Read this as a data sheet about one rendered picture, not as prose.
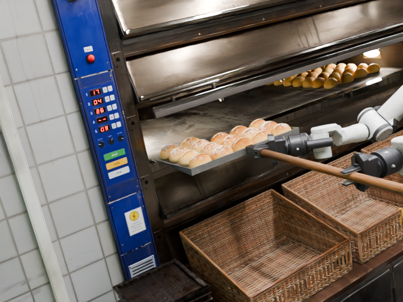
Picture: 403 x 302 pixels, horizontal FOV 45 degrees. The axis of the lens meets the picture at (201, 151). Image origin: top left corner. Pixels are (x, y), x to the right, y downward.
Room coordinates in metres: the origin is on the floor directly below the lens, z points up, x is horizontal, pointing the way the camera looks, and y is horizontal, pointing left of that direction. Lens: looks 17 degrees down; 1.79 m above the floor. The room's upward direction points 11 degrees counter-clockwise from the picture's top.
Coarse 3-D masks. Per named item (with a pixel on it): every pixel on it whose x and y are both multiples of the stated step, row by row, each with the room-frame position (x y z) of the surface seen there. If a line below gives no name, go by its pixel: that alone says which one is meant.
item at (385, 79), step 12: (396, 72) 2.80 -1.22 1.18; (360, 84) 2.66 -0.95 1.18; (372, 84) 2.64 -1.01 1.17; (384, 84) 2.69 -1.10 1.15; (336, 96) 2.49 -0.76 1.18; (348, 96) 2.54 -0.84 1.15; (300, 108) 2.38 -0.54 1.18; (312, 108) 2.40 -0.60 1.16; (276, 120) 2.28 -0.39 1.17; (288, 120) 2.32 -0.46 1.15; (156, 168) 1.95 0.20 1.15
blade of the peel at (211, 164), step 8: (232, 128) 2.24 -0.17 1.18; (296, 128) 1.97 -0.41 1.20; (256, 144) 1.86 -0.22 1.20; (240, 152) 1.82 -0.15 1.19; (160, 160) 1.95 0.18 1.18; (168, 160) 1.93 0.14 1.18; (216, 160) 1.76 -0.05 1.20; (224, 160) 1.78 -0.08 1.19; (176, 168) 1.80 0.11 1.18; (184, 168) 1.75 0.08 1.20; (192, 168) 1.70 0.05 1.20; (200, 168) 1.72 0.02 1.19; (208, 168) 1.74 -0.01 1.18
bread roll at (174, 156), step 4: (176, 148) 1.90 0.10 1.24; (180, 148) 1.90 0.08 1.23; (184, 148) 1.91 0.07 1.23; (172, 152) 1.89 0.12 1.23; (176, 152) 1.88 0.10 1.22; (180, 152) 1.88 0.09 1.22; (172, 156) 1.87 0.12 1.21; (176, 156) 1.87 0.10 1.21; (172, 160) 1.87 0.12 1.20; (176, 160) 1.87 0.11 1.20
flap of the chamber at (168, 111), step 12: (372, 48) 2.43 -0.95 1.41; (324, 60) 2.27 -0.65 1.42; (336, 60) 2.30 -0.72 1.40; (288, 72) 2.15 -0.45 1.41; (300, 72) 2.18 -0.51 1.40; (252, 84) 2.05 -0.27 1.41; (216, 96) 1.95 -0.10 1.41; (168, 108) 1.84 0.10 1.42; (180, 108) 1.86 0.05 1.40; (144, 120) 1.91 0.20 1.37
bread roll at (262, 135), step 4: (256, 132) 1.92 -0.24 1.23; (260, 132) 1.91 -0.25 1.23; (264, 132) 1.91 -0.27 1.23; (268, 132) 1.92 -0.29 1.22; (256, 136) 1.90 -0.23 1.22; (260, 136) 1.90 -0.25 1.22; (264, 136) 1.90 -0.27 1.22; (252, 140) 1.90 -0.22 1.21; (256, 140) 1.89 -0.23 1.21; (260, 140) 1.89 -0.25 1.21
